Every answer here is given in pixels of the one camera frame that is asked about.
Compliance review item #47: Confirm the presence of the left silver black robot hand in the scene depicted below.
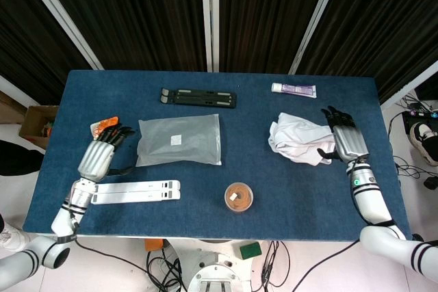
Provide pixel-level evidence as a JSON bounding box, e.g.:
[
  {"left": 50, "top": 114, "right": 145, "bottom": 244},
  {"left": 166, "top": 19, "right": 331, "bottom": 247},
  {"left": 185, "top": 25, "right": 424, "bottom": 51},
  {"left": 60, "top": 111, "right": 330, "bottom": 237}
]
[{"left": 77, "top": 124, "right": 136, "bottom": 182}]

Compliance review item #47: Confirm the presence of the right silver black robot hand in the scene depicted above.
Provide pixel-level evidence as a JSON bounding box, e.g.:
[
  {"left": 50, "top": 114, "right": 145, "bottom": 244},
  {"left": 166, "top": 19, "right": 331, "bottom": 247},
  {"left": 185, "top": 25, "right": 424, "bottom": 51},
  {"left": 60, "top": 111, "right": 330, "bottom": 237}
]
[{"left": 317, "top": 105, "right": 370, "bottom": 165}]

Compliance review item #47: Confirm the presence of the white garment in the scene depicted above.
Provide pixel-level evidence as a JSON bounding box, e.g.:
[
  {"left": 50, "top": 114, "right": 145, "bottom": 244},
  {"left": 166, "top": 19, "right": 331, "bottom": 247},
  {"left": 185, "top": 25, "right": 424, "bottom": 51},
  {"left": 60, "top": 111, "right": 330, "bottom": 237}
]
[{"left": 268, "top": 111, "right": 338, "bottom": 167}]

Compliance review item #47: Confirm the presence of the translucent white plastic bag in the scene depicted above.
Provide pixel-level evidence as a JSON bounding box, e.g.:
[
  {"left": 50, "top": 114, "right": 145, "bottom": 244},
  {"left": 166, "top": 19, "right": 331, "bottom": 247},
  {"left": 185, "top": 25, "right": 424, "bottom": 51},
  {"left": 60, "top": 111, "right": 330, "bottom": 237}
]
[{"left": 135, "top": 114, "right": 223, "bottom": 168}]

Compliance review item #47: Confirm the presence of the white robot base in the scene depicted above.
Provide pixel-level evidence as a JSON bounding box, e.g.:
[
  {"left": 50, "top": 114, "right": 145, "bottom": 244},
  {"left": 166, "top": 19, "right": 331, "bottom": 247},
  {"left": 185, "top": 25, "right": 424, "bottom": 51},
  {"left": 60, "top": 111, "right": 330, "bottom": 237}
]
[{"left": 169, "top": 239, "right": 264, "bottom": 292}]

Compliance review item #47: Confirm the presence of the orange snack packet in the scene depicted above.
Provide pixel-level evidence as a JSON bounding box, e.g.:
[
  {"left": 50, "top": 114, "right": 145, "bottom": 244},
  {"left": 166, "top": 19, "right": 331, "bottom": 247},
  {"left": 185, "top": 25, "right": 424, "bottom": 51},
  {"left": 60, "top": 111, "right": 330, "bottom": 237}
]
[{"left": 90, "top": 116, "right": 121, "bottom": 142}]

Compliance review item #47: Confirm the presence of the white folding laptop stand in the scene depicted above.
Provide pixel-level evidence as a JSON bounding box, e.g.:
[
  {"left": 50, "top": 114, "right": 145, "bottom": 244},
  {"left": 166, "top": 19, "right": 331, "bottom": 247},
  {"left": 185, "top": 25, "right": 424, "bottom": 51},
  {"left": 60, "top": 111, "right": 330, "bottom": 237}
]
[{"left": 90, "top": 179, "right": 181, "bottom": 206}]

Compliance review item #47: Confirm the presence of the brown cardboard box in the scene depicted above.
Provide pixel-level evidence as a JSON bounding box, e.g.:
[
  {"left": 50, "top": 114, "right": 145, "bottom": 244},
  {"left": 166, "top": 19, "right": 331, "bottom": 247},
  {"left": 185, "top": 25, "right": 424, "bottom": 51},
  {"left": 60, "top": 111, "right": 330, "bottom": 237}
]
[{"left": 18, "top": 105, "right": 59, "bottom": 151}]

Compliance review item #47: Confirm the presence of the black white sneaker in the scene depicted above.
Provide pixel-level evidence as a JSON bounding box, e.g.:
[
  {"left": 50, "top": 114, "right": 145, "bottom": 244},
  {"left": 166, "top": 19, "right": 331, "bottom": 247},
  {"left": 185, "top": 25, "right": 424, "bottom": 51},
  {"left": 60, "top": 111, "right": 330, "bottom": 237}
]
[{"left": 409, "top": 121, "right": 438, "bottom": 166}]

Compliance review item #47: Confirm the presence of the white purple toothpaste tube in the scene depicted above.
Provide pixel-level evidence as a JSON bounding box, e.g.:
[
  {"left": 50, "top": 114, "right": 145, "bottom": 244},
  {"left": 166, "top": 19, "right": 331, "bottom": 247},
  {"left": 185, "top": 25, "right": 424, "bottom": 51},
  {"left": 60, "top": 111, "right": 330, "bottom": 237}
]
[{"left": 271, "top": 82, "right": 318, "bottom": 98}]

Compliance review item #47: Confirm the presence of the blue felt table cover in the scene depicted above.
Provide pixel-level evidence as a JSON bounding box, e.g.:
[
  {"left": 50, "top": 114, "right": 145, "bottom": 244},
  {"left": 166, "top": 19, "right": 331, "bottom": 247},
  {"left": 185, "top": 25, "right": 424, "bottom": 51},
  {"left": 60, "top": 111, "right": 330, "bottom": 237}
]
[{"left": 22, "top": 68, "right": 410, "bottom": 242}]

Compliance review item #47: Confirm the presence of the orange block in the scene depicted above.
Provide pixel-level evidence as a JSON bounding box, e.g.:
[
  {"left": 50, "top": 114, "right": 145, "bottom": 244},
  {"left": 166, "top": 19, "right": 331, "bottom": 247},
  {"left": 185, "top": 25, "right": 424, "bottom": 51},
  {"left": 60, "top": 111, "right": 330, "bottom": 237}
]
[{"left": 144, "top": 239, "right": 165, "bottom": 252}]

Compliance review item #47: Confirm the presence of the black curtain panel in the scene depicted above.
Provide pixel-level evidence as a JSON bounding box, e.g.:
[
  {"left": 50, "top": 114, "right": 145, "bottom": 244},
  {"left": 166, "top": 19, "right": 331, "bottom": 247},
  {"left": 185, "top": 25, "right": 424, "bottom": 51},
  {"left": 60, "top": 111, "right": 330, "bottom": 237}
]
[
  {"left": 297, "top": 0, "right": 438, "bottom": 105},
  {"left": 218, "top": 0, "right": 338, "bottom": 75},
  {"left": 0, "top": 0, "right": 93, "bottom": 105},
  {"left": 34, "top": 0, "right": 208, "bottom": 72}
]

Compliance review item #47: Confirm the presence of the black folding laptop stand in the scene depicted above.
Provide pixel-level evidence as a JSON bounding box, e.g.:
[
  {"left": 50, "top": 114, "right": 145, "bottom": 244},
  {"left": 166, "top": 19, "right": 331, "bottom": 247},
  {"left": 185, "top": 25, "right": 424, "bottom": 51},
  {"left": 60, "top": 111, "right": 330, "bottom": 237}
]
[{"left": 158, "top": 88, "right": 238, "bottom": 109}]

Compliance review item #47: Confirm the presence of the clear jar of rubber bands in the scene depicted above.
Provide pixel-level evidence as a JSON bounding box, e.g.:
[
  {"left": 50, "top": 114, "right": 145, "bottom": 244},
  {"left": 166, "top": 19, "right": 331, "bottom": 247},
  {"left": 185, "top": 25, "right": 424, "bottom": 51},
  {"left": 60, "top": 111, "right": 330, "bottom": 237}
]
[{"left": 224, "top": 183, "right": 255, "bottom": 213}]

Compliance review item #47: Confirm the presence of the green block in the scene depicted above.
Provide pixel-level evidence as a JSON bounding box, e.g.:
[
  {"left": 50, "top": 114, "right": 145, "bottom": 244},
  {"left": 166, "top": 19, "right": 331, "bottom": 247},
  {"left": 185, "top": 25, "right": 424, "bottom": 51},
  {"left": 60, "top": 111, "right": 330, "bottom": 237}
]
[{"left": 239, "top": 241, "right": 262, "bottom": 260}]

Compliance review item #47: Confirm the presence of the tangle of black floor cables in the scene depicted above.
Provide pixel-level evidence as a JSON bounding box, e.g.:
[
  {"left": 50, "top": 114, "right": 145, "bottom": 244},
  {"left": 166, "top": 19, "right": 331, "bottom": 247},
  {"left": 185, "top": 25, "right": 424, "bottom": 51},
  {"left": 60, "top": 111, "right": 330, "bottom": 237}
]
[{"left": 388, "top": 92, "right": 438, "bottom": 190}]

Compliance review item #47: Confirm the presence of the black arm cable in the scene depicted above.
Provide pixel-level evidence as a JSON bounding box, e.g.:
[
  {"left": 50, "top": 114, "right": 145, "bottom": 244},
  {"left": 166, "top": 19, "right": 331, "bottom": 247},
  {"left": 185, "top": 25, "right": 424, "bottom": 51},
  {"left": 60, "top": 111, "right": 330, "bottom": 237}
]
[
  {"left": 292, "top": 182, "right": 363, "bottom": 292},
  {"left": 70, "top": 216, "right": 188, "bottom": 291}
]

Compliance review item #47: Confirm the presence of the white partition frame post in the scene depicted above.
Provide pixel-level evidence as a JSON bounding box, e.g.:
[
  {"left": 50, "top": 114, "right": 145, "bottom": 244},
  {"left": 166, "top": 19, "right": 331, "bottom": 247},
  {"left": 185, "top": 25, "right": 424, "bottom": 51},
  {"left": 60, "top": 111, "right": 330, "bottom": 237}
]
[
  {"left": 15, "top": 0, "right": 104, "bottom": 71},
  {"left": 200, "top": 0, "right": 220, "bottom": 73},
  {"left": 289, "top": 0, "right": 346, "bottom": 75}
]

